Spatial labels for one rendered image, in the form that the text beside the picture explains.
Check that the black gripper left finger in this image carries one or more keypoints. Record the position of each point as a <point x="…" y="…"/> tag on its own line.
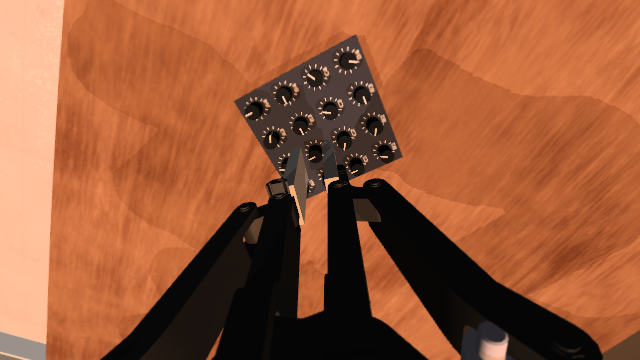
<point x="187" y="320"/>

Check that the dark grey knob box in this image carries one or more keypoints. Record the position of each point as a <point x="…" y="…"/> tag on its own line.
<point x="331" y="103"/>

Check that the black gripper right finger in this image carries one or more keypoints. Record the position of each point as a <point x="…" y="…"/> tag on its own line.
<point x="481" y="318"/>

